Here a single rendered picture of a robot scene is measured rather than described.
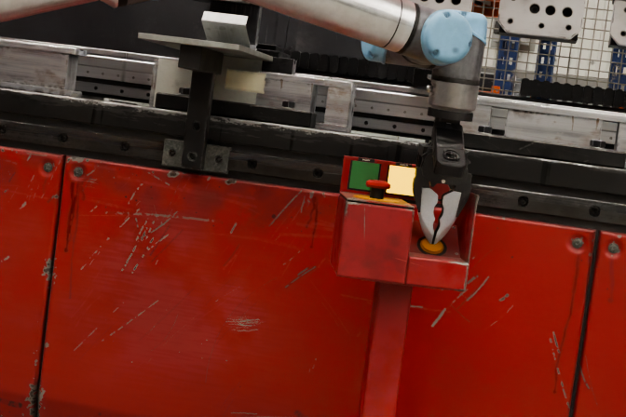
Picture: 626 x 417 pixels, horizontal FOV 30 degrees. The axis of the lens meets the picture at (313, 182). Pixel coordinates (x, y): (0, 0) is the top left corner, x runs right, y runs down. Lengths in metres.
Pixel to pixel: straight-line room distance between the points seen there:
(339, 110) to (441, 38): 0.60
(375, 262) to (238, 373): 0.47
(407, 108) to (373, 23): 0.84
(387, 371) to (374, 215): 0.26
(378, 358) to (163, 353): 0.49
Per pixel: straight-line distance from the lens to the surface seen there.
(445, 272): 1.79
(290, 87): 2.21
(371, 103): 2.45
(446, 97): 1.81
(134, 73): 2.57
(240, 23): 2.18
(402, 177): 1.92
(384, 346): 1.85
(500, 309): 2.06
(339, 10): 1.60
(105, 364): 2.22
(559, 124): 2.17
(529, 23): 2.16
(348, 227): 1.77
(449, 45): 1.63
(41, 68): 2.37
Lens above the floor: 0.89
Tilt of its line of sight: 3 degrees down
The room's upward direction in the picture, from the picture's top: 7 degrees clockwise
